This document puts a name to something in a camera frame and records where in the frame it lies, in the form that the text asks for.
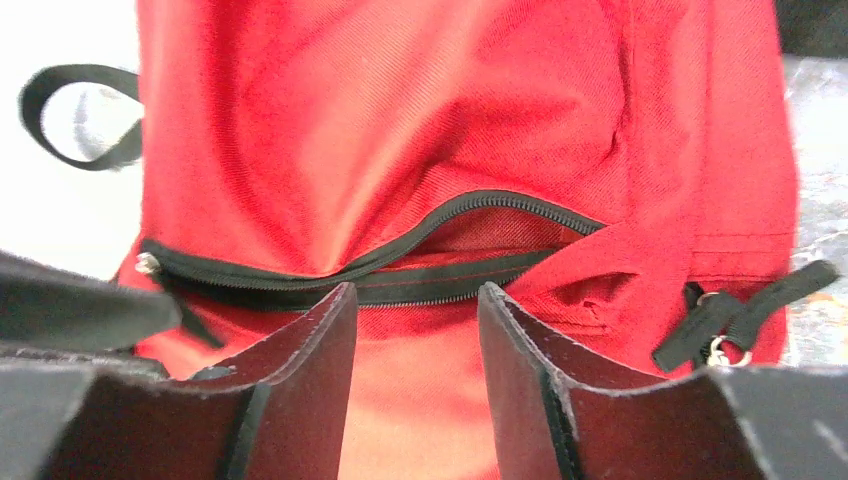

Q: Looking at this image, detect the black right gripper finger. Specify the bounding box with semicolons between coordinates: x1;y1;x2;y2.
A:
478;283;847;479
1;345;168;479
42;283;357;479
1;251;181;351

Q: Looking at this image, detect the red backpack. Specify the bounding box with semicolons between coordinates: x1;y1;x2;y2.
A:
19;1;839;479

